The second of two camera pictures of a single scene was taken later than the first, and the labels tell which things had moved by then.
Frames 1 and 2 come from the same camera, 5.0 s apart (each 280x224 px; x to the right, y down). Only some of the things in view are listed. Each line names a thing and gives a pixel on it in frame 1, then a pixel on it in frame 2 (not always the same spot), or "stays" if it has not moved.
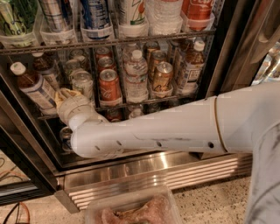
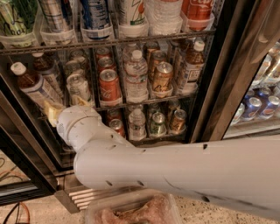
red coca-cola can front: x=109 y=88 stays
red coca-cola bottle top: x=199 y=13 stays
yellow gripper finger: x=69 y=93 → x=82 y=102
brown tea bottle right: x=193 y=66 stays
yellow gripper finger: x=59 y=100 → x=52 y=110
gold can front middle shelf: x=163 y=77 stays
